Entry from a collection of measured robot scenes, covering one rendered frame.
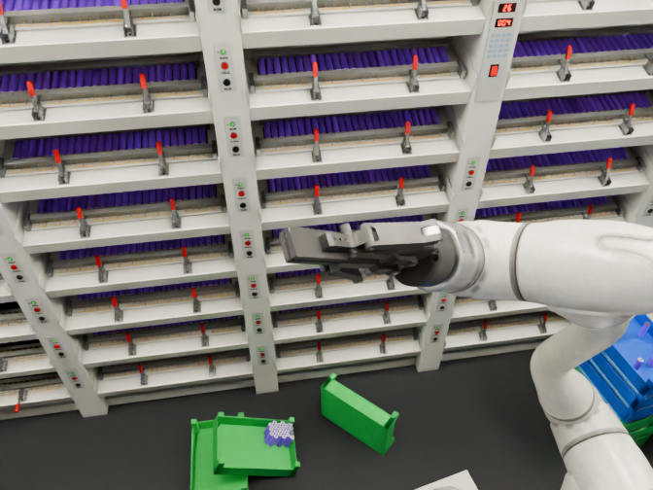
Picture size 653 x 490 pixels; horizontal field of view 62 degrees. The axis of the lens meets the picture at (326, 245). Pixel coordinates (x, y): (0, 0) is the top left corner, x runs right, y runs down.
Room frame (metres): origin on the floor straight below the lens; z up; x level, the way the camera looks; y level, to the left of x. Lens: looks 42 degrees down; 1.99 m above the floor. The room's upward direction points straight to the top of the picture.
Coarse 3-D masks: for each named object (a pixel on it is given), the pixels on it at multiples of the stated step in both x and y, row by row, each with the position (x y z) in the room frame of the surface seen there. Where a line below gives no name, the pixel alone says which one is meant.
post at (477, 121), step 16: (480, 48) 1.37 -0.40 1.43; (512, 48) 1.39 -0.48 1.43; (480, 64) 1.38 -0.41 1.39; (464, 112) 1.39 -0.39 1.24; (480, 112) 1.38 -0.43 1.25; (496, 112) 1.39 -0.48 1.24; (464, 128) 1.37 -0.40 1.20; (480, 128) 1.38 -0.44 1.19; (464, 144) 1.38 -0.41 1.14; (480, 144) 1.38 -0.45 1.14; (464, 160) 1.38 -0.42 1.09; (480, 160) 1.38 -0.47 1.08; (448, 176) 1.43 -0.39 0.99; (480, 176) 1.39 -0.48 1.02; (464, 192) 1.38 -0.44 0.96; (448, 208) 1.38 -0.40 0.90; (432, 304) 1.38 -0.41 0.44; (448, 304) 1.38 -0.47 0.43; (432, 320) 1.38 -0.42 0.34; (448, 320) 1.39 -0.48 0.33; (432, 352) 1.38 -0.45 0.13; (432, 368) 1.38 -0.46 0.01
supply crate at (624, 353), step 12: (636, 324) 1.24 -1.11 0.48; (624, 336) 1.19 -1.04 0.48; (636, 336) 1.19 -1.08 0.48; (648, 336) 1.19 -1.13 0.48; (612, 348) 1.11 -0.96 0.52; (624, 348) 1.14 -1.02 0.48; (636, 348) 1.14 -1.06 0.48; (648, 348) 1.14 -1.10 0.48; (612, 360) 1.09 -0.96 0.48; (624, 360) 1.06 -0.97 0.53; (624, 372) 1.04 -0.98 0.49; (636, 372) 1.00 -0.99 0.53; (648, 372) 1.04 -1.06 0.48; (636, 384) 0.98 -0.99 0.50; (648, 384) 0.96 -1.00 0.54
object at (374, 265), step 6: (348, 258) 0.40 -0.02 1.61; (354, 258) 0.41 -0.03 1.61; (360, 258) 0.41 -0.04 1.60; (342, 264) 0.39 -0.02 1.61; (348, 264) 0.40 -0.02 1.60; (354, 264) 0.40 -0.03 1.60; (360, 264) 0.41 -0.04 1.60; (366, 264) 0.41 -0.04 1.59; (372, 264) 0.42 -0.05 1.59; (378, 264) 0.42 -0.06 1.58; (330, 270) 0.38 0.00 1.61; (336, 270) 0.38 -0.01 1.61; (372, 270) 0.42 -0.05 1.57; (378, 270) 0.42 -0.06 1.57; (384, 270) 0.42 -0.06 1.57; (390, 270) 0.43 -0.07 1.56; (396, 270) 0.43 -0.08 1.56
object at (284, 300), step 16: (272, 288) 1.33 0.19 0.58; (336, 288) 1.36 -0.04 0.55; (352, 288) 1.36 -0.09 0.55; (368, 288) 1.36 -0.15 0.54; (384, 288) 1.36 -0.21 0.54; (400, 288) 1.36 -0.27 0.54; (416, 288) 1.37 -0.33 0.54; (272, 304) 1.29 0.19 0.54; (288, 304) 1.29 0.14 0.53; (304, 304) 1.31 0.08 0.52; (320, 304) 1.32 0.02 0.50
